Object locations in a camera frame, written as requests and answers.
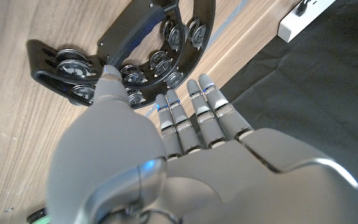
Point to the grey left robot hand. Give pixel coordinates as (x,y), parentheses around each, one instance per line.
(197,180)

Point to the black half-moon tambourine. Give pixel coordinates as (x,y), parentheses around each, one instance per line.
(129,34)

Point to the green button with black base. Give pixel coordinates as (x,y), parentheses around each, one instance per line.
(40,217)

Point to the dark grey fabric mat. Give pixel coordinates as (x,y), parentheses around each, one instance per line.
(322,93)

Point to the white power strip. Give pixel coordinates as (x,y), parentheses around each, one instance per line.
(303,23)

